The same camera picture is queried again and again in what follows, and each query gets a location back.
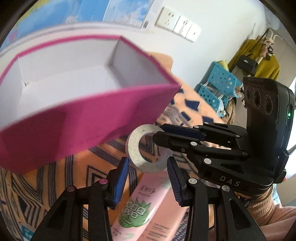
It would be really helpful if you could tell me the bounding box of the white tape roll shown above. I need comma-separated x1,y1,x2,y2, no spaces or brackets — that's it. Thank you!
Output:
125,124,173,173

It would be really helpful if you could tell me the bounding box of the large pink cream tube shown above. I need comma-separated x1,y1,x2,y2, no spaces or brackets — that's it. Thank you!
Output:
138,188,187,240

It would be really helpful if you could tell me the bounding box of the pink green hand cream tube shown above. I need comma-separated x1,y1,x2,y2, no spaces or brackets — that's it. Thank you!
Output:
111,171,171,240

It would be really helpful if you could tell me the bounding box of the teal white medicine box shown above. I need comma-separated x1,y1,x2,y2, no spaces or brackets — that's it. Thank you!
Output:
21,225,34,241

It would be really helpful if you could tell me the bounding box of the pink sleeve forearm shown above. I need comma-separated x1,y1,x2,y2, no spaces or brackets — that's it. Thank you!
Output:
248,188,295,240

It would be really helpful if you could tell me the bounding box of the blue plastic basket rack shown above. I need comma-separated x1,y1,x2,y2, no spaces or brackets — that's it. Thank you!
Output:
194,61,242,117

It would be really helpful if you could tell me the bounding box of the black handbag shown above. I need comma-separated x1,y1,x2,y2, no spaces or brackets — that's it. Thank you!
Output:
236,54,258,76

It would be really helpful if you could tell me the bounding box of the yellow hanging coat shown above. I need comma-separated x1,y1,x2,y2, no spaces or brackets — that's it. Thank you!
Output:
228,39,280,80

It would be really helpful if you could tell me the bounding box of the orange patterned blanket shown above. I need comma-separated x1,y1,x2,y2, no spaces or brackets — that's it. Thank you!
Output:
0,52,226,241

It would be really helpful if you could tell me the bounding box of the pink cardboard box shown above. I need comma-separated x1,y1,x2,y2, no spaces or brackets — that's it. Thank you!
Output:
1,35,180,174

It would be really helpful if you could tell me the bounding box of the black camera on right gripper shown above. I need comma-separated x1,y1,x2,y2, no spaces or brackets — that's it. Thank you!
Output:
243,77,295,170

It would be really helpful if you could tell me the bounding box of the white wall socket panel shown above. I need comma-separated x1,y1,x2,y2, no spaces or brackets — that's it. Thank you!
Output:
155,6,201,43

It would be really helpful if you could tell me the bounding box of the colourful wall map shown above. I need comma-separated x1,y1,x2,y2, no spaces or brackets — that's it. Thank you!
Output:
1,0,153,49

